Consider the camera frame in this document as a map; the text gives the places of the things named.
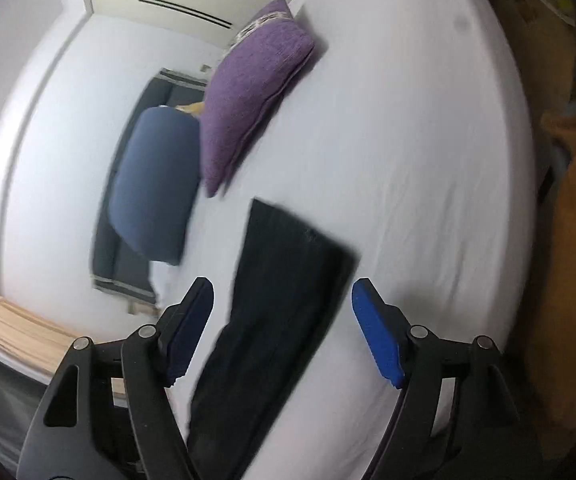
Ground purple cushion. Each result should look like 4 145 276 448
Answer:
199 0 316 198

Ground yellow item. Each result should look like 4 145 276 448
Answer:
175 101 207 119

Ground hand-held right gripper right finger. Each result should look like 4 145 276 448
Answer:
351 278 539 480

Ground blue folded duvet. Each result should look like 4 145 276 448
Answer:
108 106 204 267

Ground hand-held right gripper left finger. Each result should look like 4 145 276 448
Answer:
15 276 215 480

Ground orange cloth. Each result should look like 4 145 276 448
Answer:
523 70 576 441

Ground bed with white sheet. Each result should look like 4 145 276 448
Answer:
150 0 536 480

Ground beige curtain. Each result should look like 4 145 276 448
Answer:
0 296 125 397

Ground black pants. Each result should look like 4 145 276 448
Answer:
186 198 361 480

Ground grey padded headboard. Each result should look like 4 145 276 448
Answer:
91 67 210 304

